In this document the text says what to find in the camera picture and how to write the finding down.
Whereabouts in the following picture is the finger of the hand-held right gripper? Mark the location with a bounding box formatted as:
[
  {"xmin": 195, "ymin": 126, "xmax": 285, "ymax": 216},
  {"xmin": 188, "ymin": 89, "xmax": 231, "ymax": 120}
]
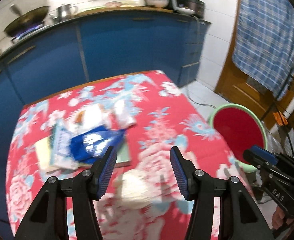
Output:
[
  {"xmin": 251, "ymin": 145, "xmax": 279, "ymax": 165},
  {"xmin": 243, "ymin": 149, "xmax": 265, "ymax": 168}
]

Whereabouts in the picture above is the blue plastic bag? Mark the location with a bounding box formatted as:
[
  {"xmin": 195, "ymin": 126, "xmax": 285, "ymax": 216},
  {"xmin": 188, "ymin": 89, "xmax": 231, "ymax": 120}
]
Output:
[{"xmin": 70, "ymin": 125, "xmax": 126, "ymax": 164}]

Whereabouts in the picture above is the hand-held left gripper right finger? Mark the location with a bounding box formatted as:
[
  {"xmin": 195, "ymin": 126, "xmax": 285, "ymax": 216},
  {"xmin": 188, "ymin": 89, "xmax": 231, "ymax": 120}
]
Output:
[{"xmin": 169, "ymin": 146, "xmax": 275, "ymax": 240}]

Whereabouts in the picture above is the wooden door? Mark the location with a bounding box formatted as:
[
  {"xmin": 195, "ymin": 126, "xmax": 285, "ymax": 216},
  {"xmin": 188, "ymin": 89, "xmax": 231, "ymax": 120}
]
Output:
[{"xmin": 214, "ymin": 0, "xmax": 287, "ymax": 133}]

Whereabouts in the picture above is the white power cable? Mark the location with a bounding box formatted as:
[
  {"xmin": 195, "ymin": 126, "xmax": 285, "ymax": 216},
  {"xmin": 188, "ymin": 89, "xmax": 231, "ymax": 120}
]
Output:
[{"xmin": 186, "ymin": 15, "xmax": 216, "ymax": 108}]

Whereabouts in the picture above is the gas stove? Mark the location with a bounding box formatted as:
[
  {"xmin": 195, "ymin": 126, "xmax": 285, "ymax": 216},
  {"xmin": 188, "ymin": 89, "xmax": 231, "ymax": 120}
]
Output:
[{"xmin": 11, "ymin": 22, "xmax": 50, "ymax": 43}]

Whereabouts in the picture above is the teal striped packet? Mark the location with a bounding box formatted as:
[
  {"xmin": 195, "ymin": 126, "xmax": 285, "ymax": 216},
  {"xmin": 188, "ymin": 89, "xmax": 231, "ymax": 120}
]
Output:
[{"xmin": 48, "ymin": 121, "xmax": 74, "ymax": 162}]

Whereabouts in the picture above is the blue kitchen cabinet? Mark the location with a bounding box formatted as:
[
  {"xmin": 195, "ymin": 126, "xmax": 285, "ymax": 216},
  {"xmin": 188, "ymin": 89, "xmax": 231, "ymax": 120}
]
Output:
[{"xmin": 0, "ymin": 6, "xmax": 211, "ymax": 230}]

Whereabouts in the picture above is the white wrapper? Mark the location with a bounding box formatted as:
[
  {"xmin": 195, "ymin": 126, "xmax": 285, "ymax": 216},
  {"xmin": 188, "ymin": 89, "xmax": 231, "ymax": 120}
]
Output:
[{"xmin": 112, "ymin": 100, "xmax": 136, "ymax": 130}]

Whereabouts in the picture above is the person's right hand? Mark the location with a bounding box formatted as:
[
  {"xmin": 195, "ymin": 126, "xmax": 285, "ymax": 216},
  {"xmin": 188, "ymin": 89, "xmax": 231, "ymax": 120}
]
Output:
[{"xmin": 272, "ymin": 205, "xmax": 291, "ymax": 230}]

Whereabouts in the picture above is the large white bowl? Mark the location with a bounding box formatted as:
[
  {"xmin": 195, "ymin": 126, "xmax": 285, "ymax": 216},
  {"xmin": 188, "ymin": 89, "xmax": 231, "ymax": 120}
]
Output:
[{"xmin": 145, "ymin": 0, "xmax": 170, "ymax": 8}]

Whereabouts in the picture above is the red floral tablecloth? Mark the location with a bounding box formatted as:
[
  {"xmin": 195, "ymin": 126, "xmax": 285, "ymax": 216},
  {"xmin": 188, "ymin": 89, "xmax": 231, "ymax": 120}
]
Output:
[{"xmin": 6, "ymin": 70, "xmax": 256, "ymax": 240}]

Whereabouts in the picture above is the blue plaid cloth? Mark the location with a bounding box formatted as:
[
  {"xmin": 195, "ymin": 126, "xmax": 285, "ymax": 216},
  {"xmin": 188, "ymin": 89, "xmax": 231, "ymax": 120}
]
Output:
[{"xmin": 232, "ymin": 0, "xmax": 294, "ymax": 100}]

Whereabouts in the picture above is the cream round bun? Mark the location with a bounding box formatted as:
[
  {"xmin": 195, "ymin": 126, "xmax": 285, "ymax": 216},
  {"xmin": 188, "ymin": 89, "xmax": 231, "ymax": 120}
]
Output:
[{"xmin": 116, "ymin": 169, "xmax": 154, "ymax": 209}]

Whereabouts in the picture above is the white packet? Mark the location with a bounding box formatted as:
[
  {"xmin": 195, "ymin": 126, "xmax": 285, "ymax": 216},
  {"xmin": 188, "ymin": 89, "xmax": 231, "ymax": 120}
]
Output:
[{"xmin": 74, "ymin": 104, "xmax": 111, "ymax": 133}]

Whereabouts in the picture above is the white plate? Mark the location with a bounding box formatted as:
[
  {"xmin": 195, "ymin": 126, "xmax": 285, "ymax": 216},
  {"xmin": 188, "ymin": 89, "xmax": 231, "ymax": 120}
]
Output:
[{"xmin": 121, "ymin": 0, "xmax": 145, "ymax": 7}]

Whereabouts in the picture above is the dark wok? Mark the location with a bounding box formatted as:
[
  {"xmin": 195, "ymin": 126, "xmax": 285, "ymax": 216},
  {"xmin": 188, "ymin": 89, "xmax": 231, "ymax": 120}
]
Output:
[{"xmin": 3, "ymin": 4, "xmax": 50, "ymax": 37}]

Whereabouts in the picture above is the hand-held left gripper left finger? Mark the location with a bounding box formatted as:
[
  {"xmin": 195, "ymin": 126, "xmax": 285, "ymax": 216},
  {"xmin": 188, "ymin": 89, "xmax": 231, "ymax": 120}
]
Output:
[{"xmin": 14, "ymin": 146, "xmax": 117, "ymax": 240}]

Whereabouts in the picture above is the steel kettle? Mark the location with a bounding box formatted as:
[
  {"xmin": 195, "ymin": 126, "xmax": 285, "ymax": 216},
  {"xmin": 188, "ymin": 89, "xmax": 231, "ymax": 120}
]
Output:
[{"xmin": 49, "ymin": 3, "xmax": 79, "ymax": 22}]

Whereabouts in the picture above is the green box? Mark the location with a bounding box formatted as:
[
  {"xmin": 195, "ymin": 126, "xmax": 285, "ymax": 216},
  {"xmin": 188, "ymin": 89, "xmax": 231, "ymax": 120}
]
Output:
[{"xmin": 35, "ymin": 136, "xmax": 133, "ymax": 173}]

